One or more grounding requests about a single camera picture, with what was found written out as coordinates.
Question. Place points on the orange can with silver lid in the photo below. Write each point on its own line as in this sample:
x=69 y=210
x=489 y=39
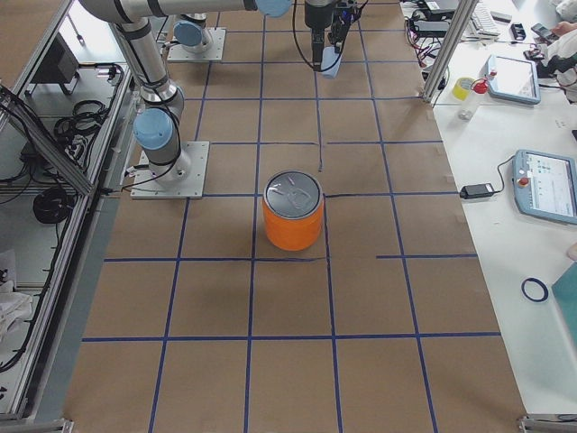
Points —
x=293 y=205

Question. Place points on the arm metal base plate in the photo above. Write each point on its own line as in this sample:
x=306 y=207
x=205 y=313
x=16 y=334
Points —
x=194 y=44
x=185 y=180

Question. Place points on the white keyboard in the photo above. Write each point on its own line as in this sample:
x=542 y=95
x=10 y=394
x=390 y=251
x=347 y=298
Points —
x=481 y=22

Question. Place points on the upper teach pendant tablet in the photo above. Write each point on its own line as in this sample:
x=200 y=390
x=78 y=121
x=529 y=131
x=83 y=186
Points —
x=513 y=79

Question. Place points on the lower teach pendant tablet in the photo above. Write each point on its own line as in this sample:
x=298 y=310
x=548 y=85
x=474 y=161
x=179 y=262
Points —
x=544 y=186

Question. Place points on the aluminium frame post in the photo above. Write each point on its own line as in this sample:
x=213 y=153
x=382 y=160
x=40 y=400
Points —
x=461 y=17

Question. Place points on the black power adapter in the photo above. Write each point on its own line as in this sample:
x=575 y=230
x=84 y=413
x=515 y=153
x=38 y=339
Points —
x=473 y=191

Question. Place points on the small clear tape roll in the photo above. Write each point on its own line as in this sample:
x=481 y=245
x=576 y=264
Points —
x=465 y=115

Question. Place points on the yellow tape roll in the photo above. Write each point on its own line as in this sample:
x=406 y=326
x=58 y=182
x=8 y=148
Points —
x=462 y=88

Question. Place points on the aluminium side frame rack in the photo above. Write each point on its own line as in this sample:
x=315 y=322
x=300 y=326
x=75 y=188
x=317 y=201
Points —
x=63 y=88

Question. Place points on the teach pendant tablet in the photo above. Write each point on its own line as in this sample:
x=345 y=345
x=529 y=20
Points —
x=544 y=186
x=513 y=79

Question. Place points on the light blue plastic cup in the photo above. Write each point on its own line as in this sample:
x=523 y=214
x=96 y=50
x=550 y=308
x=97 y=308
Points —
x=330 y=62

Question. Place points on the teal box corner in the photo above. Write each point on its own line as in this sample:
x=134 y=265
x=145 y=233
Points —
x=565 y=294

